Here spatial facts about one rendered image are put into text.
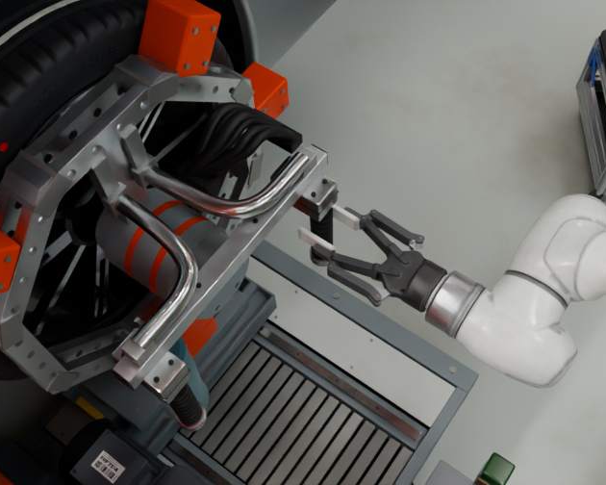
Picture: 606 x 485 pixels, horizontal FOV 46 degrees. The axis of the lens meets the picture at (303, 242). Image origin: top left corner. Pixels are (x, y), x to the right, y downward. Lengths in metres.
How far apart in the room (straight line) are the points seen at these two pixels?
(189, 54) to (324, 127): 1.36
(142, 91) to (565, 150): 1.64
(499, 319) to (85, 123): 0.62
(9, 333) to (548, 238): 0.75
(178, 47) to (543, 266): 0.59
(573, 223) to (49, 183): 0.71
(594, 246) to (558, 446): 0.96
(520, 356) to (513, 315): 0.06
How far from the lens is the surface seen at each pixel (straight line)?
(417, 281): 1.08
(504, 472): 1.22
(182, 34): 1.00
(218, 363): 1.78
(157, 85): 0.98
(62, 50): 0.98
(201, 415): 1.11
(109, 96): 1.00
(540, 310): 1.06
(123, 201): 1.01
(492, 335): 1.05
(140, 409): 1.72
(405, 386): 1.85
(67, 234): 1.19
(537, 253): 1.09
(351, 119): 2.35
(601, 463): 1.98
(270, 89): 1.26
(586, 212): 1.11
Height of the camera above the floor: 1.82
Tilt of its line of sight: 60 degrees down
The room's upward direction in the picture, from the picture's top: 5 degrees counter-clockwise
